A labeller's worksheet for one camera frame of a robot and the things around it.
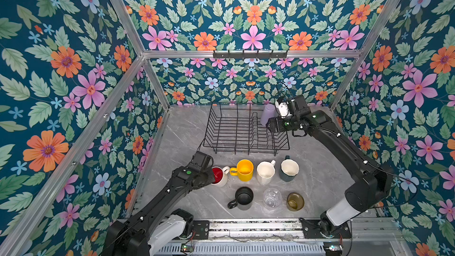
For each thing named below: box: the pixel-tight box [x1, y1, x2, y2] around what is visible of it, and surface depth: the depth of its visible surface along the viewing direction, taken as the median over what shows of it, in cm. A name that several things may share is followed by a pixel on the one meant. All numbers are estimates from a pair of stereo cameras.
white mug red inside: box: [210, 165, 230, 188], surface depth 84 cm
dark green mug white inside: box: [279, 155, 300, 182], surface depth 84 cm
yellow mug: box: [229, 158, 255, 182], surface depth 86 cm
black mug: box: [227, 186, 255, 211], surface depth 80 cm
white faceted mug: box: [256, 159, 277, 186], surface depth 84 cm
